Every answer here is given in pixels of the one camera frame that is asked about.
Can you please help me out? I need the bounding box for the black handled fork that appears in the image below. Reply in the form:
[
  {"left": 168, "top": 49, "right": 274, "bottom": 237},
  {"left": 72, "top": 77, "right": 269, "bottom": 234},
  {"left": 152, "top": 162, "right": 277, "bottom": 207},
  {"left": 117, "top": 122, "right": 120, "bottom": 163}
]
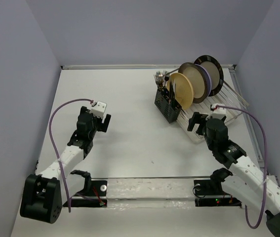
[{"left": 163, "top": 71, "right": 169, "bottom": 86}]

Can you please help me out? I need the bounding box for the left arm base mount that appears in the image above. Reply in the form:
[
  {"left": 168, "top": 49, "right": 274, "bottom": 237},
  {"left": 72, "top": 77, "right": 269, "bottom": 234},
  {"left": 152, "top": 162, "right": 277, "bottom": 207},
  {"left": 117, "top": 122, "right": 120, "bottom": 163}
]
[{"left": 67, "top": 170, "right": 108, "bottom": 208}]

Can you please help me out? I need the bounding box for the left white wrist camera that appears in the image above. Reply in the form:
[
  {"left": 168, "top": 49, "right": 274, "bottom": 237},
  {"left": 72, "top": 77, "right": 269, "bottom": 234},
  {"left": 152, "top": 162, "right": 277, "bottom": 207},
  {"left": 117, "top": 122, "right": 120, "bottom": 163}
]
[{"left": 90, "top": 101, "right": 107, "bottom": 119}]

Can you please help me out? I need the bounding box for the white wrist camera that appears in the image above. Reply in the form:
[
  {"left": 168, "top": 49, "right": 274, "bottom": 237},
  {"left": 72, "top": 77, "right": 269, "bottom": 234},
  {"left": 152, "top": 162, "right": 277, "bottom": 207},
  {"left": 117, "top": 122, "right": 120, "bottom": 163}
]
[
  {"left": 90, "top": 101, "right": 107, "bottom": 119},
  {"left": 206, "top": 103, "right": 226, "bottom": 121}
]

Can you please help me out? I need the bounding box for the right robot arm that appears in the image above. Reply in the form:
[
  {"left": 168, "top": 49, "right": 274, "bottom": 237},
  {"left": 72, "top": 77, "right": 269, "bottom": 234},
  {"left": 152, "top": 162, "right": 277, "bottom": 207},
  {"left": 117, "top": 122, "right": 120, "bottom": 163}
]
[{"left": 187, "top": 108, "right": 280, "bottom": 237}]

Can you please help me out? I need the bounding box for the purple plate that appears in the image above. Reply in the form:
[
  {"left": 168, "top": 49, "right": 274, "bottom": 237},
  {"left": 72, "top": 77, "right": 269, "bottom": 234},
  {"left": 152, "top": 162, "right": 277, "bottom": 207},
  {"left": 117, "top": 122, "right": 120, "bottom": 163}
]
[{"left": 196, "top": 64, "right": 212, "bottom": 96}]

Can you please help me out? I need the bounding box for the silver fork pink handle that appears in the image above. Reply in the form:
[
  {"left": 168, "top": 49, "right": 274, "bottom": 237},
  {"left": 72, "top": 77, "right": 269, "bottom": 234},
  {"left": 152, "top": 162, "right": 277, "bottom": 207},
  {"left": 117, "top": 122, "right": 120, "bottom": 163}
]
[{"left": 154, "top": 71, "right": 162, "bottom": 88}]

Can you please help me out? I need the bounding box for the brown rimmed beige plate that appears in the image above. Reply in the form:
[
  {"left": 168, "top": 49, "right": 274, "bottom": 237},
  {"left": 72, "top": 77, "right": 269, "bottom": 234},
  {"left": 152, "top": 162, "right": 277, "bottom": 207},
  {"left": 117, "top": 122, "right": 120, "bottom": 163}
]
[{"left": 178, "top": 62, "right": 208, "bottom": 104}]

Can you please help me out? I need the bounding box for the clear drain tray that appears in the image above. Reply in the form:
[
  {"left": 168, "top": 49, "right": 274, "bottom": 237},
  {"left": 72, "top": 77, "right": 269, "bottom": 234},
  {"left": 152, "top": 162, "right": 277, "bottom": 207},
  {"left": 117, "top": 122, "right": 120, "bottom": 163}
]
[{"left": 177, "top": 90, "right": 249, "bottom": 144}]

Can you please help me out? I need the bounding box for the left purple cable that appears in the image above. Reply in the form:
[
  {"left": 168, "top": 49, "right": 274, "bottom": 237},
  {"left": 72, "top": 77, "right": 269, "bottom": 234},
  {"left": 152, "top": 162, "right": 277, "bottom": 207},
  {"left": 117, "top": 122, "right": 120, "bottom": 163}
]
[{"left": 49, "top": 98, "right": 96, "bottom": 213}]

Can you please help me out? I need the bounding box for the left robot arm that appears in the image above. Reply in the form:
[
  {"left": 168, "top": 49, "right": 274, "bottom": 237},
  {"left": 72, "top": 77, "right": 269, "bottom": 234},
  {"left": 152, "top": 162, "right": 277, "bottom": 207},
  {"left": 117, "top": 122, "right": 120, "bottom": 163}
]
[{"left": 20, "top": 101, "right": 111, "bottom": 224}]

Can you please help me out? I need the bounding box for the black utensil caddy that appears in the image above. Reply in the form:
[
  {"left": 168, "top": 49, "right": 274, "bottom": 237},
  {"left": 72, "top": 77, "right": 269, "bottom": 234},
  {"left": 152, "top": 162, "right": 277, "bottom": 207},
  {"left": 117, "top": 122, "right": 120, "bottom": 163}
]
[{"left": 154, "top": 89, "right": 182, "bottom": 123}]

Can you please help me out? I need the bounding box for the wire dish rack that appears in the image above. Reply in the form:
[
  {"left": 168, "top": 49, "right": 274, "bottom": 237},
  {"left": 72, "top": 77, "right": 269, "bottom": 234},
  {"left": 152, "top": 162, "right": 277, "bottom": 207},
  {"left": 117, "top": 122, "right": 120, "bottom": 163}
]
[{"left": 158, "top": 69, "right": 250, "bottom": 124}]

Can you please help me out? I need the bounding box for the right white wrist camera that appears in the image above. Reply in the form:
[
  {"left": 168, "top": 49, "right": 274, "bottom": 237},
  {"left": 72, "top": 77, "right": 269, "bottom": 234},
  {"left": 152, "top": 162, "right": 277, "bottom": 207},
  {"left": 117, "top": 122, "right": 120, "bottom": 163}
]
[{"left": 206, "top": 103, "right": 226, "bottom": 121}]

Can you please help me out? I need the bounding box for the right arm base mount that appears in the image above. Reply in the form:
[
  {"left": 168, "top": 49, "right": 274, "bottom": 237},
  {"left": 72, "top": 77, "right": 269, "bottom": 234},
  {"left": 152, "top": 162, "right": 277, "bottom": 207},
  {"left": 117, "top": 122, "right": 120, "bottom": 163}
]
[{"left": 192, "top": 168, "right": 241, "bottom": 207}]

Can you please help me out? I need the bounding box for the yellow plate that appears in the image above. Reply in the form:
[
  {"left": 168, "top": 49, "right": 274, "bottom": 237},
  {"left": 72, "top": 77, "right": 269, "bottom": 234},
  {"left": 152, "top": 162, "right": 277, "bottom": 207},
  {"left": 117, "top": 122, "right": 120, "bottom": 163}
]
[{"left": 166, "top": 73, "right": 194, "bottom": 110}]

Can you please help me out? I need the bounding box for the black handled knife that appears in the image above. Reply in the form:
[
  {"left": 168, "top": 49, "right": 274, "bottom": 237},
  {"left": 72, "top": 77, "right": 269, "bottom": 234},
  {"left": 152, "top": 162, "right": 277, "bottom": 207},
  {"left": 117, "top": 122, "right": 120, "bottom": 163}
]
[{"left": 172, "top": 83, "right": 177, "bottom": 108}]

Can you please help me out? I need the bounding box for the black patterned plate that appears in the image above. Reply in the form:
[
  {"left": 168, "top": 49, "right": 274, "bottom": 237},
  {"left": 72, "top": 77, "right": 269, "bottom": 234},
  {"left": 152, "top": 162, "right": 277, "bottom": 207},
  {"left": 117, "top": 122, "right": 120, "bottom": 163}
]
[{"left": 194, "top": 55, "right": 224, "bottom": 97}]

